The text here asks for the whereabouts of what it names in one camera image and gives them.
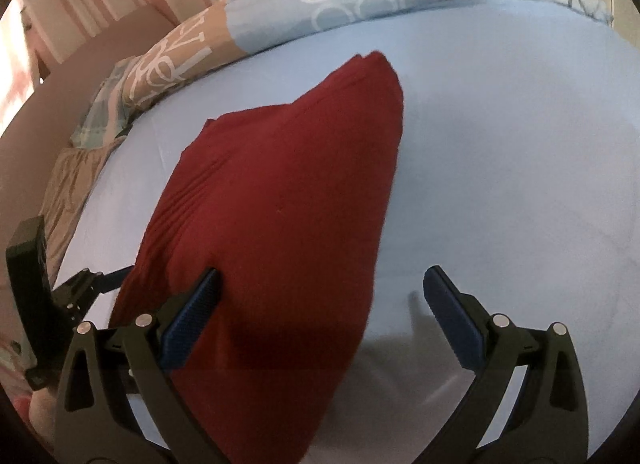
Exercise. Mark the bed with light blue sheet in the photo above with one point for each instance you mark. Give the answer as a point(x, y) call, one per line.
point(500, 169)

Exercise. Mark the brown bed headboard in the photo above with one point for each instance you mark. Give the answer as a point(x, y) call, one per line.
point(100, 44)

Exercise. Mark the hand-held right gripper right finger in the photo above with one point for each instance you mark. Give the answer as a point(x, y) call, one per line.
point(450, 311)

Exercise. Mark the checked teal pillow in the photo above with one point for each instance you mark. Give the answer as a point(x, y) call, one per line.
point(102, 111)

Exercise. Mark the dark red knit sweater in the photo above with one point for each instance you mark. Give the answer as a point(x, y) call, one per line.
point(290, 214)

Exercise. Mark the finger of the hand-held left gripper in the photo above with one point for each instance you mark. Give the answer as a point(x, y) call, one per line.
point(117, 278)

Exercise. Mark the tan satin bed cover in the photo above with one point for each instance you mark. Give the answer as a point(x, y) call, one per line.
point(72, 194)

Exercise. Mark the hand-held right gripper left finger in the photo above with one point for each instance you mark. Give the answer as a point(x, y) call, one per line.
point(192, 316)

